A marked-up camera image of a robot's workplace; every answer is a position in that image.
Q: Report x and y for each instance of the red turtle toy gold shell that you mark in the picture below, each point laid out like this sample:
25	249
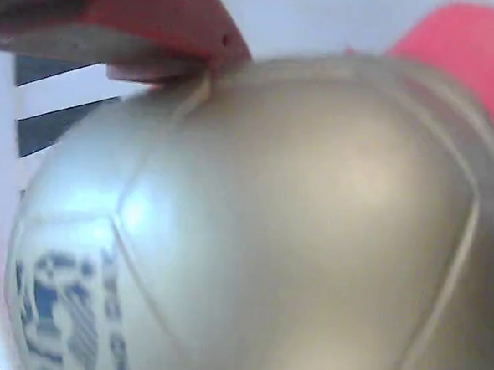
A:
291	217

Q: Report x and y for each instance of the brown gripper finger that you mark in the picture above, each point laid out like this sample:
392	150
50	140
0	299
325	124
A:
135	19

